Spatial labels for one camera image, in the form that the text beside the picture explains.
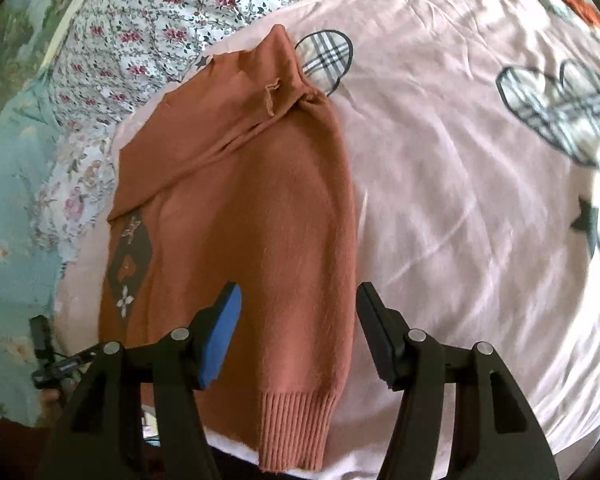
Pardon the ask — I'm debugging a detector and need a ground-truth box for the large rose print pillow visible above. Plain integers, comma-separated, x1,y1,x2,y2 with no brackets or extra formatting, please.
32,122,116,262

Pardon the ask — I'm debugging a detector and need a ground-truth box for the left hand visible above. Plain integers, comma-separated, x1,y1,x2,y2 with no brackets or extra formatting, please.
36,379,78,428

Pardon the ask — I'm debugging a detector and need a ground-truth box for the pink heart-print bed sheet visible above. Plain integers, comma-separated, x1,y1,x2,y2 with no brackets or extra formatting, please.
54,0,600,480

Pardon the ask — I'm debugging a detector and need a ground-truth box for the teal floral blanket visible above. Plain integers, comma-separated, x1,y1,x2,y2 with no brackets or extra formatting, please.
0,77,61,426

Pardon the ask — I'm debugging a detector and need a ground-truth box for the rust orange knit sweater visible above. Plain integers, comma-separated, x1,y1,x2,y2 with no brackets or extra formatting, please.
99,25,356,472

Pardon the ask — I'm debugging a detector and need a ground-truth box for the small floral white quilt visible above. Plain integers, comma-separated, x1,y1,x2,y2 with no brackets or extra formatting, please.
47,0,432,131

